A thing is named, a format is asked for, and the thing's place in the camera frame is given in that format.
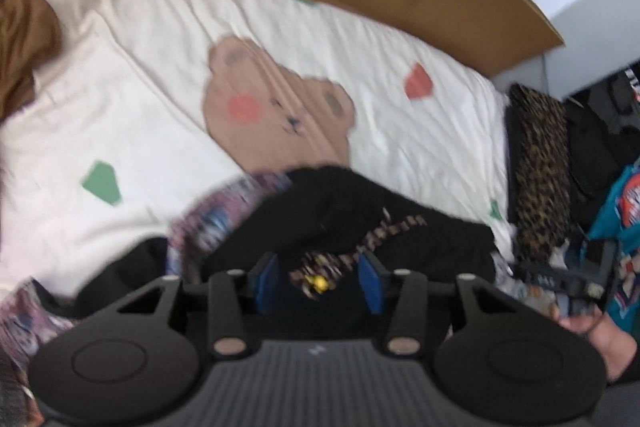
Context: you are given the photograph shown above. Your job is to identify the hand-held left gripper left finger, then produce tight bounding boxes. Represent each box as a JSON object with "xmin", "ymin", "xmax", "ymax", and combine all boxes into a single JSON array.
[{"xmin": 117, "ymin": 252, "xmax": 279, "ymax": 356}]

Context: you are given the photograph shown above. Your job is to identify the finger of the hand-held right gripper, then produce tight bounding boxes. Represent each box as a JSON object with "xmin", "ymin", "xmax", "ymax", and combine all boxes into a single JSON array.
[{"xmin": 520, "ymin": 263, "xmax": 569, "ymax": 291}]

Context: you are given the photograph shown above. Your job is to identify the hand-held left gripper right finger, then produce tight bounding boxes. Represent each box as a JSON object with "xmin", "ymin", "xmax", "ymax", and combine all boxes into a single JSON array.
[{"xmin": 358, "ymin": 252, "xmax": 523, "ymax": 356}]

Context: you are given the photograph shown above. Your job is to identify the black drawstring shorts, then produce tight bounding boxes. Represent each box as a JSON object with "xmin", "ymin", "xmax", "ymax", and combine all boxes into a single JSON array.
[{"xmin": 75, "ymin": 164, "xmax": 502, "ymax": 344}]

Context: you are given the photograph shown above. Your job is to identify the purple floral patterned garment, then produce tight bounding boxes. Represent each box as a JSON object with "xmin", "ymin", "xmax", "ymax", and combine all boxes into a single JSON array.
[{"xmin": 0, "ymin": 171, "xmax": 297, "ymax": 374}]

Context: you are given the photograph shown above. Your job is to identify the person's right forearm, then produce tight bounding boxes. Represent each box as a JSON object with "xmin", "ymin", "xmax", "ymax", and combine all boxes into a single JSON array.
[{"xmin": 592, "ymin": 318, "xmax": 640, "ymax": 386}]

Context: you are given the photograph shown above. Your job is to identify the pile of black clothes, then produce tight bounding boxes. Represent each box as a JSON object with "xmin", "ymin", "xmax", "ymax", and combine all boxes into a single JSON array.
[{"xmin": 564, "ymin": 71, "xmax": 640, "ymax": 229}]

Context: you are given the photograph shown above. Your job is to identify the person's right hand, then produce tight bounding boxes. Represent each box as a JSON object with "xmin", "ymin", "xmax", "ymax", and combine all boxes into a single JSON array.
[{"xmin": 559, "ymin": 313, "xmax": 608, "ymax": 338}]

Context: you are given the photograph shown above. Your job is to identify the teal cartoon printed blanket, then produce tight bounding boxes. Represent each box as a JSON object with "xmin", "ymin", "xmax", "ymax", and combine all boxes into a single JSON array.
[{"xmin": 584, "ymin": 166, "xmax": 640, "ymax": 329}]

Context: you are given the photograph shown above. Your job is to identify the leopard print garment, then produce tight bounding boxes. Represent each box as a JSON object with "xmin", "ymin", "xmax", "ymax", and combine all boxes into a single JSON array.
[{"xmin": 504, "ymin": 84, "xmax": 582, "ymax": 264}]

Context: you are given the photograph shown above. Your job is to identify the cream bear printed blanket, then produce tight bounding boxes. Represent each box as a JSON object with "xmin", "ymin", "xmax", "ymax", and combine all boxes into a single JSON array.
[{"xmin": 0, "ymin": 0, "xmax": 517, "ymax": 304}]

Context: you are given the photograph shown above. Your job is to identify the brown garment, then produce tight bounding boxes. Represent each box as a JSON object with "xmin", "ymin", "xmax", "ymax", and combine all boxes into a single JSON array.
[{"xmin": 0, "ymin": 0, "xmax": 64, "ymax": 118}]

